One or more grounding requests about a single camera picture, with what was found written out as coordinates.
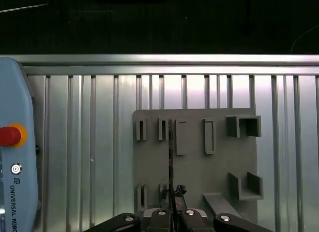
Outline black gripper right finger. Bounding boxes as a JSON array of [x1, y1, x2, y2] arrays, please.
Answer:
[[174, 184, 275, 232]]

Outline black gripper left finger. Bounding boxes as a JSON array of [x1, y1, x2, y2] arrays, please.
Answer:
[[84, 183, 173, 232]]

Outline RAM stick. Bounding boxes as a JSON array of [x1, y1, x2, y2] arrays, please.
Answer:
[[167, 118, 176, 214]]

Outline grey parts rack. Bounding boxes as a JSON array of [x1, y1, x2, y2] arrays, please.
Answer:
[[132, 107, 265, 224]]

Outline pale blue teach pendant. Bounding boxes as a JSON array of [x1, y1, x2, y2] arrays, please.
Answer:
[[0, 56, 42, 232]]

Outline pale floor cable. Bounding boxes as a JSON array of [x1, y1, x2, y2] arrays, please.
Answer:
[[290, 24, 319, 53]]

